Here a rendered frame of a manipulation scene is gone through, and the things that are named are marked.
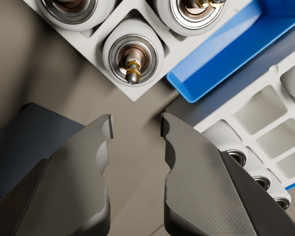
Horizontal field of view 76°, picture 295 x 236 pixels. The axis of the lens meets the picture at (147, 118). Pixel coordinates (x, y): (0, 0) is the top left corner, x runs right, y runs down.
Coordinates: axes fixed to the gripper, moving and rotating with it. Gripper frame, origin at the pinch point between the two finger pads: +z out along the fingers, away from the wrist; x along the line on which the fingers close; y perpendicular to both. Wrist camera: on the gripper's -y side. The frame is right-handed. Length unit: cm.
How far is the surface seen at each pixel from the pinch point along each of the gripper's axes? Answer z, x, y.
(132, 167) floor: 44, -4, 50
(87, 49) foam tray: 25.9, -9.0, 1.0
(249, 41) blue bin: 37.6, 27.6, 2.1
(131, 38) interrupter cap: 18.6, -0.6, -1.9
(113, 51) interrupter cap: 18.6, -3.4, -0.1
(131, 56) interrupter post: 16.8, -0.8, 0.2
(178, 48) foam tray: 25.9, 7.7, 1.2
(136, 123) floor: 44, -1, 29
